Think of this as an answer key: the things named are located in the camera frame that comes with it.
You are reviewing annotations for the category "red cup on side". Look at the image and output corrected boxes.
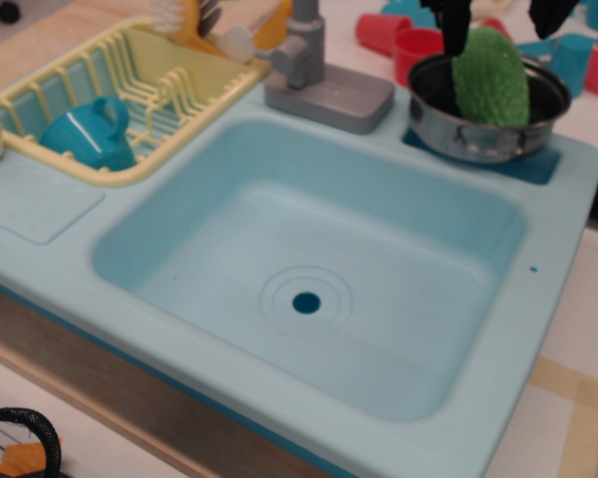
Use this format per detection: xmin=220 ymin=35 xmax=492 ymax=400
xmin=355 ymin=14 xmax=413 ymax=57

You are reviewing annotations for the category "grey toy faucet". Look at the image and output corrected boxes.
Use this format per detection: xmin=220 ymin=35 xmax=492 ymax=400
xmin=255 ymin=1 xmax=395 ymax=134

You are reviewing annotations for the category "blue plastic cup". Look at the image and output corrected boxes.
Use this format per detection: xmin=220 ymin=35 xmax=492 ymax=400
xmin=548 ymin=34 xmax=594 ymax=98

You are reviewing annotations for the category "green bumpy toy squash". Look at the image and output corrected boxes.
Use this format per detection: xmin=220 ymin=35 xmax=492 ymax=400
xmin=451 ymin=27 xmax=530 ymax=127

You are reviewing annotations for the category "blue toy teacup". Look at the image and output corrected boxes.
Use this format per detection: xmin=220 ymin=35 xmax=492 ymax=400
xmin=39 ymin=97 xmax=136 ymax=172

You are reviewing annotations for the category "light blue toy sink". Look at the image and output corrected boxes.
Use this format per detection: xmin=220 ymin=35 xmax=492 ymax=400
xmin=0 ymin=87 xmax=598 ymax=477

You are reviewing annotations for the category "white sponge brush head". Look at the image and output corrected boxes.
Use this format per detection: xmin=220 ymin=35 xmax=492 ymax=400
xmin=216 ymin=25 xmax=255 ymax=64

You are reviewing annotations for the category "black caster wheel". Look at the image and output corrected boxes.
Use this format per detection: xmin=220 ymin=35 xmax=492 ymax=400
xmin=0 ymin=0 xmax=21 ymax=25

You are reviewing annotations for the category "red plastic cup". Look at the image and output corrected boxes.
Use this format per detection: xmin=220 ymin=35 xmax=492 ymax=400
xmin=392 ymin=28 xmax=444 ymax=87

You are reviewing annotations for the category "yellow dish brush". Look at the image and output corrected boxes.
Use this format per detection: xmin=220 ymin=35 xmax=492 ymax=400
xmin=150 ymin=0 xmax=224 ymax=57

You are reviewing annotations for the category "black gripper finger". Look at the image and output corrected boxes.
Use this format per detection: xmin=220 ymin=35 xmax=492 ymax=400
xmin=528 ymin=0 xmax=578 ymax=40
xmin=419 ymin=0 xmax=471 ymax=56

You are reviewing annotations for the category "stainless steel pot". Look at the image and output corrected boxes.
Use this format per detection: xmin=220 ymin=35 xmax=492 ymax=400
xmin=409 ymin=54 xmax=572 ymax=164

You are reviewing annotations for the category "blue plastic plate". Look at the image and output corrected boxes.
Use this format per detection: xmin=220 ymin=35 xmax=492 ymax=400
xmin=380 ymin=0 xmax=437 ymax=28

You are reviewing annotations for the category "black braided cable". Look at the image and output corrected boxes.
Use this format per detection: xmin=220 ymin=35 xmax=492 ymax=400
xmin=0 ymin=407 xmax=62 ymax=478

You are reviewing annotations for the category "orange tape piece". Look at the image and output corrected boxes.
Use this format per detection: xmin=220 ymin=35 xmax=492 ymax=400
xmin=0 ymin=442 xmax=60 ymax=477

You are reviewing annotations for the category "yellow dish rack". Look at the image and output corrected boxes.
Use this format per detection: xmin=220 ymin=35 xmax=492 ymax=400
xmin=0 ymin=17 xmax=273 ymax=189

